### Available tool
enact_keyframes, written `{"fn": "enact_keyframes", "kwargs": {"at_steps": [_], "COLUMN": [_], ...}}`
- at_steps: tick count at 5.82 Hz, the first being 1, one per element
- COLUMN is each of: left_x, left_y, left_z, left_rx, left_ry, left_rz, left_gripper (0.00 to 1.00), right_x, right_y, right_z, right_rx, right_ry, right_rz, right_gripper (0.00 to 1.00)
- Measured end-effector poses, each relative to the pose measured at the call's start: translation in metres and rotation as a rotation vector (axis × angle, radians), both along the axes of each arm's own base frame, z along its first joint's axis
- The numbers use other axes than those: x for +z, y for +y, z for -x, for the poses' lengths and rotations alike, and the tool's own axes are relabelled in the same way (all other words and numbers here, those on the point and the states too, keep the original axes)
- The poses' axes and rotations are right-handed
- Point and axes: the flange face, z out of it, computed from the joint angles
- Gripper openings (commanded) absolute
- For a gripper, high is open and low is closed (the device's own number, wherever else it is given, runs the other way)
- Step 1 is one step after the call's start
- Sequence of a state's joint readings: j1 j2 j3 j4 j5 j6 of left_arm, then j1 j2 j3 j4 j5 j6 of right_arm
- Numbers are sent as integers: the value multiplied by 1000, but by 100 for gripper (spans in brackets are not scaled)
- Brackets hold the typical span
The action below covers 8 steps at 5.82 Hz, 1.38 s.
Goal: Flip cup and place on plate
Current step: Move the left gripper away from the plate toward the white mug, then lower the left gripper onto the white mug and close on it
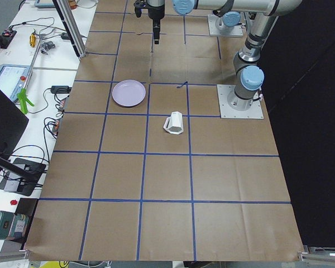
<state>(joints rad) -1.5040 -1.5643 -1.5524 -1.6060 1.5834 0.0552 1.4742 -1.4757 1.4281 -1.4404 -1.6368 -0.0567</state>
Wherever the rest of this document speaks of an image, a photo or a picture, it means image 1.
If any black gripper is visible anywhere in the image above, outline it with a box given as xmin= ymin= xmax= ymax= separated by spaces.
xmin=147 ymin=0 xmax=165 ymax=45

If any white faceted cup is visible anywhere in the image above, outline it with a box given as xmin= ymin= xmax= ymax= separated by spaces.
xmin=163 ymin=111 xmax=184 ymax=135

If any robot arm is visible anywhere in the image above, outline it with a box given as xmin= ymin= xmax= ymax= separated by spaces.
xmin=134 ymin=1 xmax=241 ymax=44
xmin=172 ymin=0 xmax=301 ymax=75

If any lilac plate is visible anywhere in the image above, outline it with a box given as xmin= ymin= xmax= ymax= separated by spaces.
xmin=112 ymin=80 xmax=146 ymax=107

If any black power adapter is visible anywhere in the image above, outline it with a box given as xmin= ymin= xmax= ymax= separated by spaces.
xmin=50 ymin=85 xmax=71 ymax=94

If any yellow tool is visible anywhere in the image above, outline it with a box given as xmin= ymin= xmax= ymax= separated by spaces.
xmin=29 ymin=32 xmax=36 ymax=47

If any teach pendant tablet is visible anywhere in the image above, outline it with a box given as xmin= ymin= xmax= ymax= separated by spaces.
xmin=0 ymin=64 xmax=29 ymax=103

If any brown paper table cover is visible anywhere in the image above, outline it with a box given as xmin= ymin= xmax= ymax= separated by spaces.
xmin=25 ymin=1 xmax=303 ymax=262

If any black monitor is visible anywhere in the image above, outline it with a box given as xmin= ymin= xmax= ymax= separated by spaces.
xmin=0 ymin=90 xmax=28 ymax=171

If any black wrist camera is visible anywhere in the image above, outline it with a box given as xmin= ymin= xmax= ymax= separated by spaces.
xmin=133 ymin=0 xmax=147 ymax=18

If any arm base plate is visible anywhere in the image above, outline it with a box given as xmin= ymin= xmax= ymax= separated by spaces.
xmin=217 ymin=84 xmax=264 ymax=119
xmin=207 ymin=12 xmax=243 ymax=37

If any aluminium frame post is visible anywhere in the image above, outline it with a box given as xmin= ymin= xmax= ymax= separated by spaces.
xmin=52 ymin=0 xmax=87 ymax=58

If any green handled reacher grabber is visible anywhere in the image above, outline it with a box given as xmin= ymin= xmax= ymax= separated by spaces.
xmin=17 ymin=34 xmax=43 ymax=114

